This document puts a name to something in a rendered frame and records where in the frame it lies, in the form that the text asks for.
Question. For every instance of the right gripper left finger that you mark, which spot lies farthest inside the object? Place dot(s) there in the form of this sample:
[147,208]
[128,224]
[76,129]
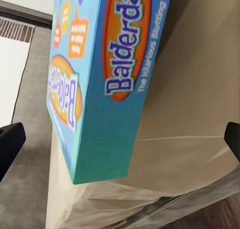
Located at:
[12,139]

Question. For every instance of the bed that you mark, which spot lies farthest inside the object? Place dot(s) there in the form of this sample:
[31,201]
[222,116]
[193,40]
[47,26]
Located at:
[180,162]

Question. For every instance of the board game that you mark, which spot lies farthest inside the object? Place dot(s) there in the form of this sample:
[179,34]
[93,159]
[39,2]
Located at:
[102,54]

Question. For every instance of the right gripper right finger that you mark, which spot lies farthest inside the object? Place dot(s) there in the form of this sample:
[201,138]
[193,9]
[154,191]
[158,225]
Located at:
[232,138]

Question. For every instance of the door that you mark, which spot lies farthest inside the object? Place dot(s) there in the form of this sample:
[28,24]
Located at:
[18,23]

